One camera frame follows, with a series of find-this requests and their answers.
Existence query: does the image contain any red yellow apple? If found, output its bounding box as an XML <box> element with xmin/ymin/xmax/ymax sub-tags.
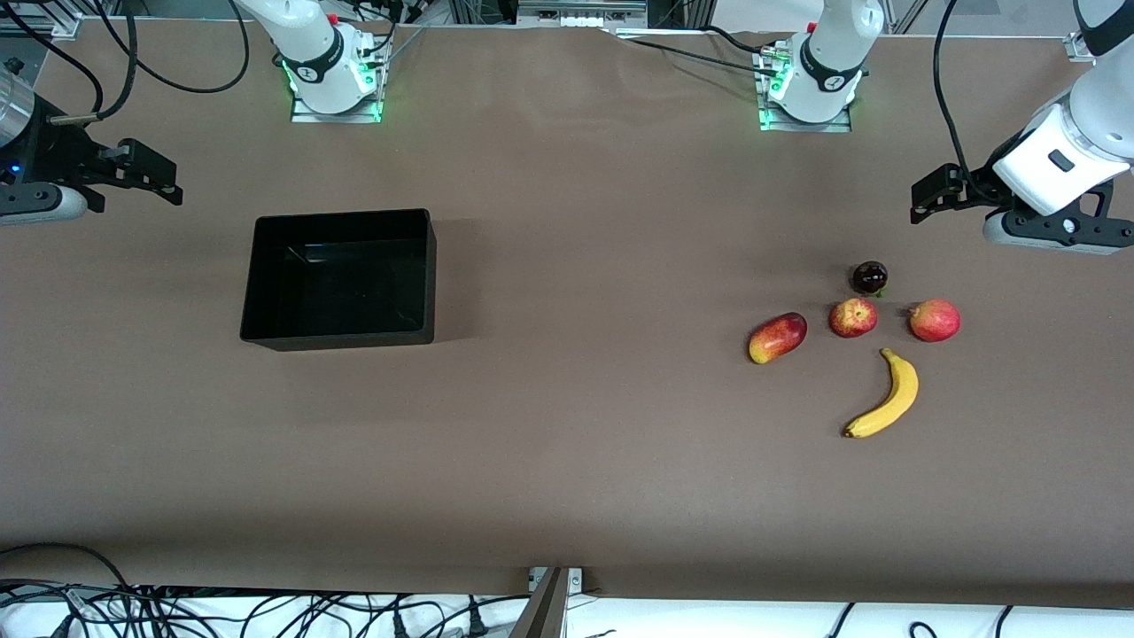
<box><xmin>829</xmin><ymin>298</ymin><xmax>879</xmax><ymax>338</ymax></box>

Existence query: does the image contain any yellow banana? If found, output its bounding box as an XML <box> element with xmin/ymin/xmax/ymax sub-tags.
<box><xmin>843</xmin><ymin>347</ymin><xmax>920</xmax><ymax>440</ymax></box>

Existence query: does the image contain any black plastic box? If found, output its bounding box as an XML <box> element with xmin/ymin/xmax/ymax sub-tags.
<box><xmin>239</xmin><ymin>208</ymin><xmax>437</xmax><ymax>353</ymax></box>

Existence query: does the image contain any pink red apple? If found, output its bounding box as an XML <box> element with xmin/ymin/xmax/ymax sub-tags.
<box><xmin>909</xmin><ymin>299</ymin><xmax>962</xmax><ymax>343</ymax></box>

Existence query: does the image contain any red yellow mango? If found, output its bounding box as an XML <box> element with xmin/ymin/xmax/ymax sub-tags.
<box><xmin>749</xmin><ymin>312</ymin><xmax>809</xmax><ymax>365</ymax></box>

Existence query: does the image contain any white power strip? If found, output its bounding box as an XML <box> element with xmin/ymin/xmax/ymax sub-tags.
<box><xmin>518</xmin><ymin>0</ymin><xmax>648</xmax><ymax>29</ymax></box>

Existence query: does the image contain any brown table cover sheet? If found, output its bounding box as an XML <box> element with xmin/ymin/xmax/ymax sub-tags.
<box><xmin>0</xmin><ymin>18</ymin><xmax>1134</xmax><ymax>612</ymax></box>

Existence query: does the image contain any black looping cable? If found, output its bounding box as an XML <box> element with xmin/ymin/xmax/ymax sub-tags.
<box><xmin>99</xmin><ymin>0</ymin><xmax>251</xmax><ymax>95</ymax></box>

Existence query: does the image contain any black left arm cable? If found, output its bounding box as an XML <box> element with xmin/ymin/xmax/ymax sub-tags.
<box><xmin>933</xmin><ymin>0</ymin><xmax>993</xmax><ymax>205</ymax></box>

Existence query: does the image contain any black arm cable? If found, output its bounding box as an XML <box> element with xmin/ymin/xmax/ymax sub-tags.
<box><xmin>933</xmin><ymin>0</ymin><xmax>993</xmax><ymax>205</ymax></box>
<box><xmin>49</xmin><ymin>0</ymin><xmax>141</xmax><ymax>125</ymax></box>

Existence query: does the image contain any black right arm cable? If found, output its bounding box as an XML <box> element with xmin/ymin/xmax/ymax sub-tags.
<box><xmin>49</xmin><ymin>0</ymin><xmax>141</xmax><ymax>125</ymax></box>

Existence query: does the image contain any aluminium frame rail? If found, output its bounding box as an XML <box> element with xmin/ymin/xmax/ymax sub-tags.
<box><xmin>0</xmin><ymin>0</ymin><xmax>85</xmax><ymax>38</ymax></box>

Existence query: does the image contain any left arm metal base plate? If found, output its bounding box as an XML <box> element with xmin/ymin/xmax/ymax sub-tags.
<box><xmin>757</xmin><ymin>49</ymin><xmax>853</xmax><ymax>134</ymax></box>

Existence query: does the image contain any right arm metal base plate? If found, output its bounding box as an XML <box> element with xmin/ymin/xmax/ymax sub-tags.
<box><xmin>291</xmin><ymin>49</ymin><xmax>384</xmax><ymax>123</ymax></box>

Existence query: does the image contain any black base cable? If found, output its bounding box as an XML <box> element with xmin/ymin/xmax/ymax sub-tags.
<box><xmin>620</xmin><ymin>35</ymin><xmax>785</xmax><ymax>79</ymax></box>

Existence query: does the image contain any aluminium profile post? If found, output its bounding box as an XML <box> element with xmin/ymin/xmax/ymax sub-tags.
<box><xmin>509</xmin><ymin>567</ymin><xmax>568</xmax><ymax>638</ymax></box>

